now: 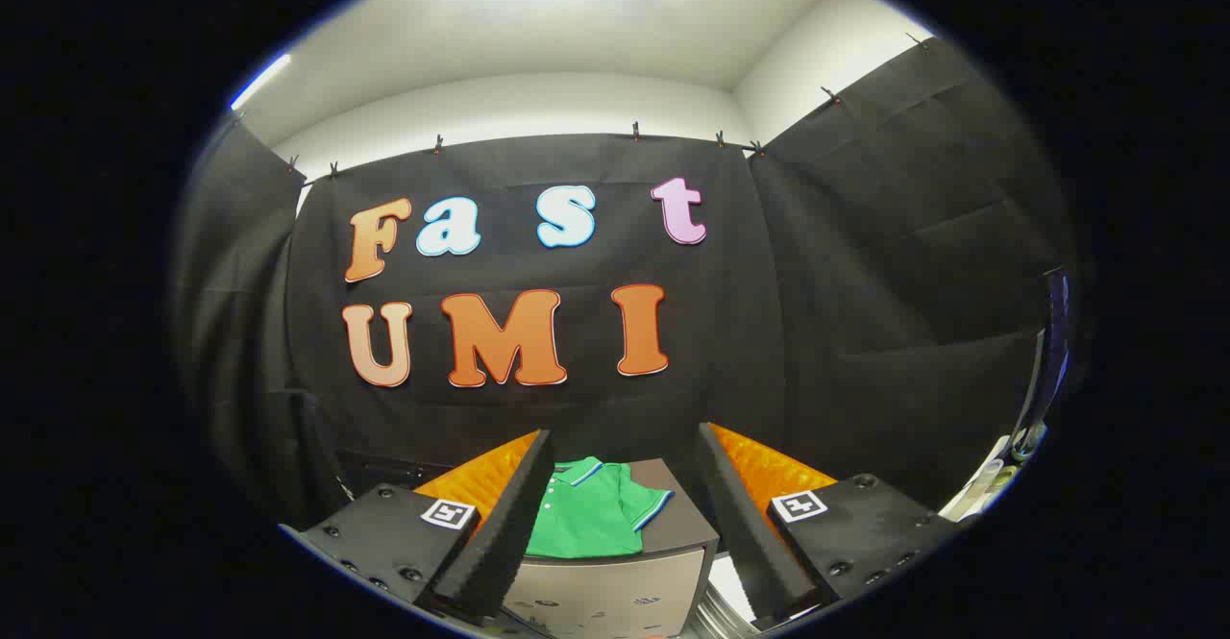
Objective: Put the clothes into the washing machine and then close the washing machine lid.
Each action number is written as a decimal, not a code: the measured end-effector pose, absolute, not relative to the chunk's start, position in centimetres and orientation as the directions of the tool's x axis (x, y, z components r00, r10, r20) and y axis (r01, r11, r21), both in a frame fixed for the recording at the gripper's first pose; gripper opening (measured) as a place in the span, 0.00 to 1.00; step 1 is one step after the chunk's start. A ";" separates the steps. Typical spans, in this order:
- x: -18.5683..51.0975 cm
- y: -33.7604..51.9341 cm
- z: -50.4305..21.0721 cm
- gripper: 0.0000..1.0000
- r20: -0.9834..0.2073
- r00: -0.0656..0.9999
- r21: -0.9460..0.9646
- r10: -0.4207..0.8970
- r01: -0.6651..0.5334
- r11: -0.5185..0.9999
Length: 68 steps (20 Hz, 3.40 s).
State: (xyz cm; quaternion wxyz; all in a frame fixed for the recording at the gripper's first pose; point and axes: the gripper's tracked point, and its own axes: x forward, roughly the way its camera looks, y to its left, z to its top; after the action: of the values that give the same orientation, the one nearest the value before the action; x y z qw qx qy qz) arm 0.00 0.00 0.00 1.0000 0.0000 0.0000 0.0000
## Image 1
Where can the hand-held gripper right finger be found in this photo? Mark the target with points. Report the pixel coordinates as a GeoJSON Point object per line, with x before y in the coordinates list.
{"type": "Point", "coordinates": [750, 533]}

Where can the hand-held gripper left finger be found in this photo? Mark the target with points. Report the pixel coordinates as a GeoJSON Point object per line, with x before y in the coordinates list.
{"type": "Point", "coordinates": [500, 533]}

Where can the green polo shirt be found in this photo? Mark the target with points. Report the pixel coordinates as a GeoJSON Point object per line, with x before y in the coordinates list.
{"type": "Point", "coordinates": [586, 514]}

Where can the grey cabinet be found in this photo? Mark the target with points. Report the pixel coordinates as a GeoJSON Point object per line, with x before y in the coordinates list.
{"type": "Point", "coordinates": [615, 591]}

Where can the row of cloth clips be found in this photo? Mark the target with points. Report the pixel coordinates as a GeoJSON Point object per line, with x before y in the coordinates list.
{"type": "Point", "coordinates": [635, 131]}

